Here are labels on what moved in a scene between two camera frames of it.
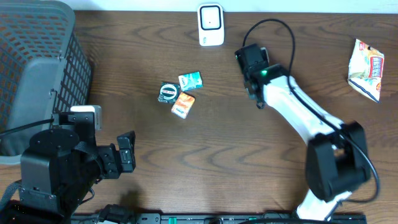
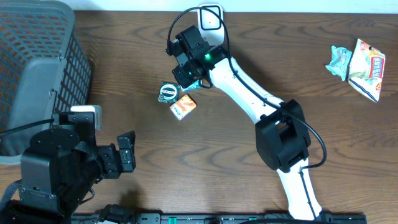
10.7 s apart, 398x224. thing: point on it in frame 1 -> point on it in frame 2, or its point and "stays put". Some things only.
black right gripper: x=250 y=97 -> x=183 y=82
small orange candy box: x=183 y=105 stays put
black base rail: x=217 y=218 stays put
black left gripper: x=128 y=156 stays put
